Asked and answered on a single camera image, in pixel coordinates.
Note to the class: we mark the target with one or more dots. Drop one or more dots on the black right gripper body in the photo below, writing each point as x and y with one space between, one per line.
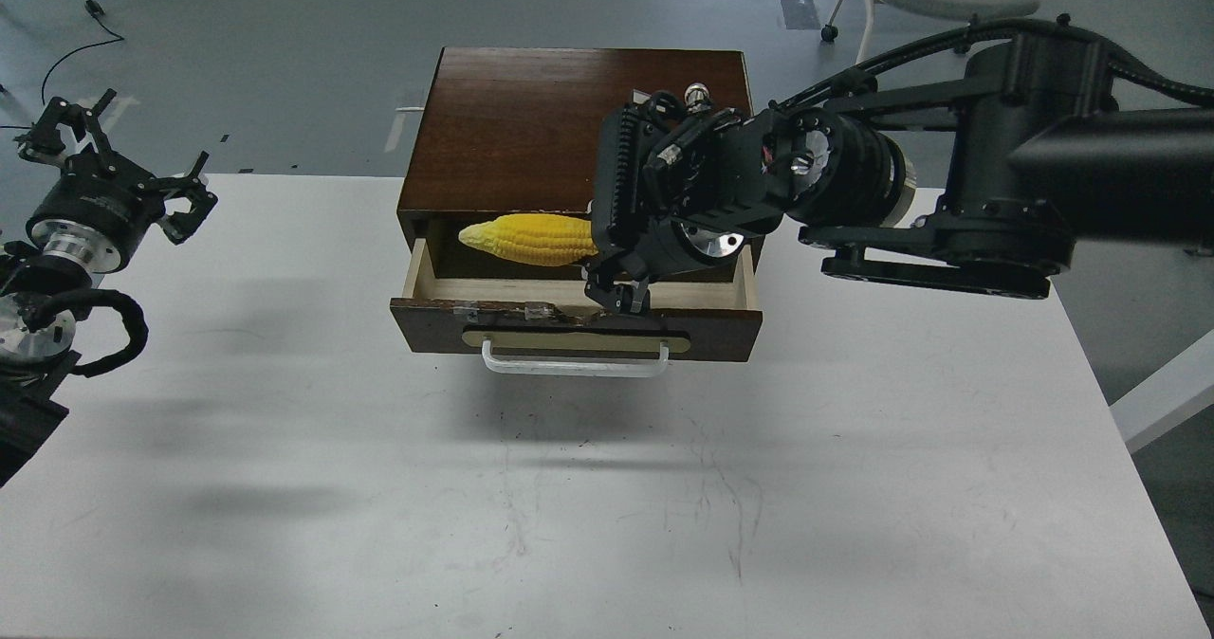
708 179

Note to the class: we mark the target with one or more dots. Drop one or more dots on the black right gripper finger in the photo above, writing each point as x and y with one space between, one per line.
617 215
618 279

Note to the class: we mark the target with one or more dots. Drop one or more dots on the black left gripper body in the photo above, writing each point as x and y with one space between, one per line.
110 204

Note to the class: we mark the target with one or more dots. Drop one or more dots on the yellow toy corn cob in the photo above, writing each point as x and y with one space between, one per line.
548 240

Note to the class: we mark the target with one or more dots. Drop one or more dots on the wooden drawer with white handle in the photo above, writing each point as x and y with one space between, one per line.
458 300

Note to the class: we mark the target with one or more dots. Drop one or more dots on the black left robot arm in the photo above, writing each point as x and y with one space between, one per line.
48 291

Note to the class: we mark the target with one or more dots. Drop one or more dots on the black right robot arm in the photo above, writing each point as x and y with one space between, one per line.
970 161

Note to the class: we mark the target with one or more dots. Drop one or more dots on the dark wooden cabinet box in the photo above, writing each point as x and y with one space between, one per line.
516 130

